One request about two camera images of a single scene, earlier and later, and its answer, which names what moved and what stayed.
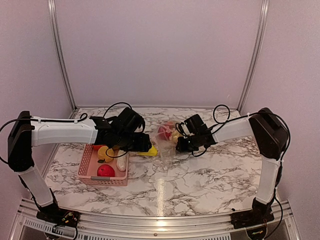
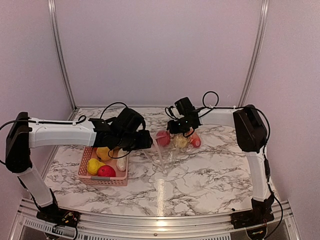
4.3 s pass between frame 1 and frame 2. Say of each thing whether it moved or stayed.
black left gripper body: stayed
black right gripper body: moved
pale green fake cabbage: stayed
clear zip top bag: moved
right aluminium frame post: stayed
